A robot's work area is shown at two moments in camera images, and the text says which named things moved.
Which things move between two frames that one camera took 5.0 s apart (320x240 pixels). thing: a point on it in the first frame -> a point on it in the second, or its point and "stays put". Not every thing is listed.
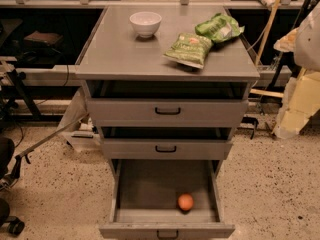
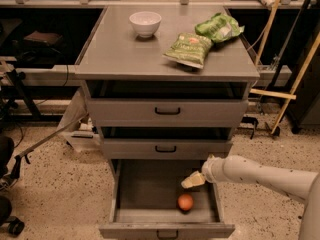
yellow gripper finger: x=287 y=43 -> x=213 y=171
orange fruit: x=185 y=202 stays put
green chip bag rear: x=220 y=27 stays put
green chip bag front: x=190 y=50 stays put
